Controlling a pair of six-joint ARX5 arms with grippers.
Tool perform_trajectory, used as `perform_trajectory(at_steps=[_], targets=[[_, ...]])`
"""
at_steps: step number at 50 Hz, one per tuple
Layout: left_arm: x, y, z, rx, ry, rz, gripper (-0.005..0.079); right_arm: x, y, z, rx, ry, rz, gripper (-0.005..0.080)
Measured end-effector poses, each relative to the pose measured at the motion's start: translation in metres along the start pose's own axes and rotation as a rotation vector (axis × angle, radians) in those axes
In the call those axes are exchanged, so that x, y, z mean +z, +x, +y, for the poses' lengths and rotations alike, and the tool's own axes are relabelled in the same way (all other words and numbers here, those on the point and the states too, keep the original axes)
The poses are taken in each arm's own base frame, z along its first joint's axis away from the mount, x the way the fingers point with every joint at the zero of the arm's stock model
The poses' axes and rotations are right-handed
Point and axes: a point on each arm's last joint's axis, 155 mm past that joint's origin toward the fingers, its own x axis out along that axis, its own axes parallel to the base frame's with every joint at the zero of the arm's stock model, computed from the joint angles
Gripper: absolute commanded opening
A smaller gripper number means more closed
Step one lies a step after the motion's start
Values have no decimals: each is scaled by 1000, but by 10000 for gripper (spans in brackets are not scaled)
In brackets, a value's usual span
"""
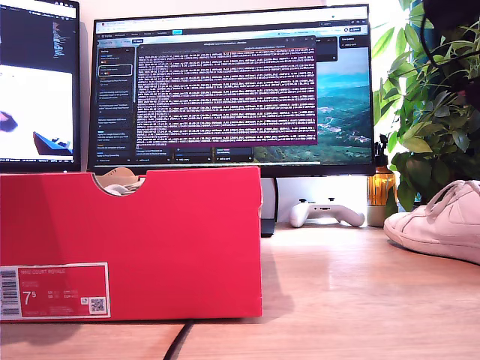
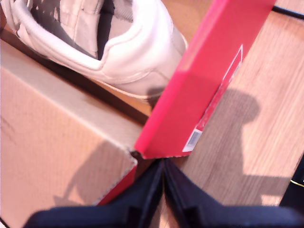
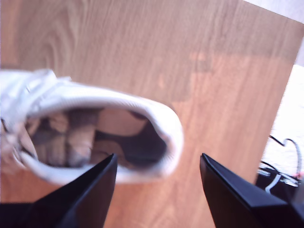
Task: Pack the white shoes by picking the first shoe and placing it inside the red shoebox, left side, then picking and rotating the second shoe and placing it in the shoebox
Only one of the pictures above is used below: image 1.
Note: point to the red cardboard shoebox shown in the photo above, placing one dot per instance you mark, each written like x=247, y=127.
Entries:
x=150, y=240

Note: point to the silver and black monitor stand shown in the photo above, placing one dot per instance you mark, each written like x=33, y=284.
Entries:
x=267, y=210

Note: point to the white game controller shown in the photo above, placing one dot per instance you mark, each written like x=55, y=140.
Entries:
x=318, y=213

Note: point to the wide monitor with terminal window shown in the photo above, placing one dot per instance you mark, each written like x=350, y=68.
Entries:
x=225, y=93

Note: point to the tan cardboard insert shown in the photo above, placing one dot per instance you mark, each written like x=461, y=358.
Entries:
x=118, y=173

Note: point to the white round pot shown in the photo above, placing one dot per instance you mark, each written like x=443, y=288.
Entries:
x=376, y=216

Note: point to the amber pump bottle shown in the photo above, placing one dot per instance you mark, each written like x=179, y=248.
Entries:
x=381, y=187

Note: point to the green leafy houseplant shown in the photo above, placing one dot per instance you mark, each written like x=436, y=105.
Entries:
x=431, y=131

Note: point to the dark teal curtain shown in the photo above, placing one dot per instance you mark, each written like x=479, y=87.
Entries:
x=415, y=45

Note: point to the computer monitor with code windows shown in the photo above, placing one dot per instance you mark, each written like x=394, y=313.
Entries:
x=37, y=37

